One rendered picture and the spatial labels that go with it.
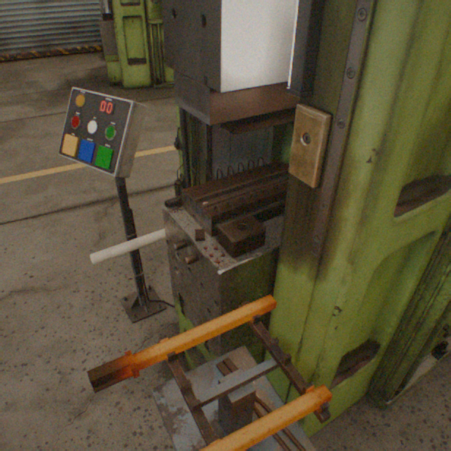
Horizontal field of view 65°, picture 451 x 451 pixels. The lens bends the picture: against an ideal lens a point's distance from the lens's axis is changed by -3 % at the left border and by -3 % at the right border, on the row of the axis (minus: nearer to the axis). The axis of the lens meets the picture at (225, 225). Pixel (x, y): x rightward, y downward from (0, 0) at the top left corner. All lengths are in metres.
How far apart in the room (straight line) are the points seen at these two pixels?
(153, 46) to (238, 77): 4.96
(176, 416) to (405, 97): 0.89
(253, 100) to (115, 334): 1.48
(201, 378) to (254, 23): 0.90
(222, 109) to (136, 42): 4.99
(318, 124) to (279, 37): 0.24
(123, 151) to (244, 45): 0.69
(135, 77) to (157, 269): 4.03
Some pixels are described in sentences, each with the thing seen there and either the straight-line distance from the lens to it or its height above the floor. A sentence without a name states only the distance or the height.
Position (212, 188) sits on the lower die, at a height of 0.99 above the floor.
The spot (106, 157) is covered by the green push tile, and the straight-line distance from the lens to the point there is 1.42.
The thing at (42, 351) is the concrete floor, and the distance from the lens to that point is 2.14.
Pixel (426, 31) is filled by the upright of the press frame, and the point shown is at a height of 1.53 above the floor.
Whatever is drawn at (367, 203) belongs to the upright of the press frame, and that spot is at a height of 1.21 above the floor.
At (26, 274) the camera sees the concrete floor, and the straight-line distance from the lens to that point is 2.59.
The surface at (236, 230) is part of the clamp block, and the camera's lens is 1.04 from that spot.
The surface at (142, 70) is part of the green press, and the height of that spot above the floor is 0.26.
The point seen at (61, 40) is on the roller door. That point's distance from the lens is 8.90.
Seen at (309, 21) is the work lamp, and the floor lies 1.52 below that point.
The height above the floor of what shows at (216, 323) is 0.95.
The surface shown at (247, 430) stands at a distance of 0.72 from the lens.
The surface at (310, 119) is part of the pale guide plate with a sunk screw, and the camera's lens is 0.82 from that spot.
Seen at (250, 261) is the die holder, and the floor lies 0.91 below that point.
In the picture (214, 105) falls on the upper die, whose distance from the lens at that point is 0.92.
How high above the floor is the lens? 1.61
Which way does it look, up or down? 37 degrees down
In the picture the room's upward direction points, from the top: 1 degrees clockwise
